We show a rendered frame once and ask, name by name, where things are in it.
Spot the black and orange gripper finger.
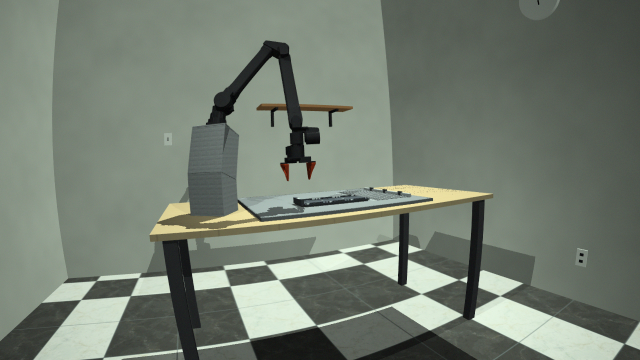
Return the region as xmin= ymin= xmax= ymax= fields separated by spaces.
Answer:
xmin=306 ymin=162 xmax=316 ymax=180
xmin=280 ymin=164 xmax=289 ymax=181

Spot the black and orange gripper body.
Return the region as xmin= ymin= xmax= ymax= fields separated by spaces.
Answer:
xmin=280 ymin=144 xmax=316 ymax=164

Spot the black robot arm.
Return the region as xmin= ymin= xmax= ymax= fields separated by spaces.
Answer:
xmin=206 ymin=40 xmax=320 ymax=146

